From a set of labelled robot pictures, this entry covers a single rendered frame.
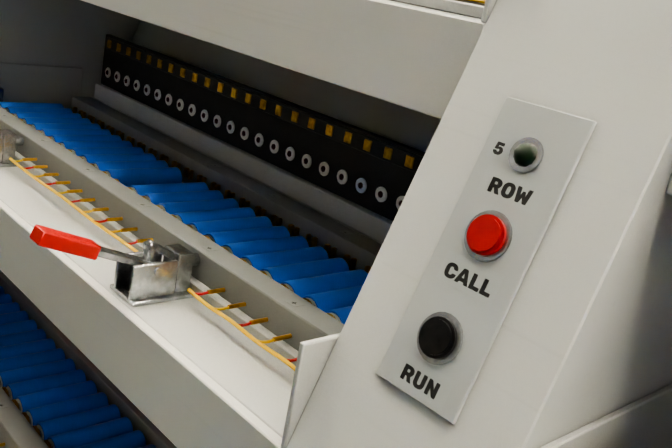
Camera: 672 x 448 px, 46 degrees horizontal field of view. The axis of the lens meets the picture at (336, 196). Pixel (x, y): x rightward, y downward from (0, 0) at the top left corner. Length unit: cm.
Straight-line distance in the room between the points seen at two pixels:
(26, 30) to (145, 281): 48
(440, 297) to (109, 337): 22
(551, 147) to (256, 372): 19
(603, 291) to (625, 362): 5
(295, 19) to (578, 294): 22
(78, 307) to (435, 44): 27
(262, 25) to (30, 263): 22
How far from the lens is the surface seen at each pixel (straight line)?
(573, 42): 33
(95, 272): 50
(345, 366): 34
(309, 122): 61
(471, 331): 30
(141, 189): 61
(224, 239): 53
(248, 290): 45
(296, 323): 42
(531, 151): 31
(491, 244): 30
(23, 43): 89
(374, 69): 39
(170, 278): 47
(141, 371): 44
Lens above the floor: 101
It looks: level
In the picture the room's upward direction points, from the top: 25 degrees clockwise
